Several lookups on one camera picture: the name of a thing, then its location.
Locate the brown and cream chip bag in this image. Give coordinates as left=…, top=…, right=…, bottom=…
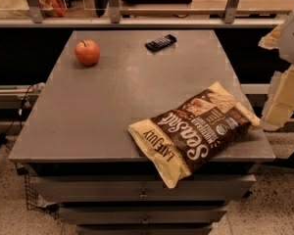
left=128, top=82, right=260, bottom=189

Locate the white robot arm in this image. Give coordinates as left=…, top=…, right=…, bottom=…
left=259, top=9, right=294, bottom=131

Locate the orange and white bag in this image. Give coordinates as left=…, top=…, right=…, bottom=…
left=38, top=0, right=66, bottom=18

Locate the black snack bar wrapper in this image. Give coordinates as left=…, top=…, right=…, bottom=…
left=145, top=34, right=176, bottom=52

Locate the grey metal drawer cabinet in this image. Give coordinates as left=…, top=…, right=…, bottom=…
left=10, top=30, right=274, bottom=235

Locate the red apple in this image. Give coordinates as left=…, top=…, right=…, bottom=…
left=74, top=40, right=100, bottom=66

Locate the metal shelf rail frame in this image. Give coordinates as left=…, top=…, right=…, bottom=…
left=0, top=0, right=294, bottom=28

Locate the wire mesh basket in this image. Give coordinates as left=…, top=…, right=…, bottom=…
left=24, top=174, right=43, bottom=211

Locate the black cable on floor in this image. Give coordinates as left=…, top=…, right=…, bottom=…
left=0, top=83, right=40, bottom=176

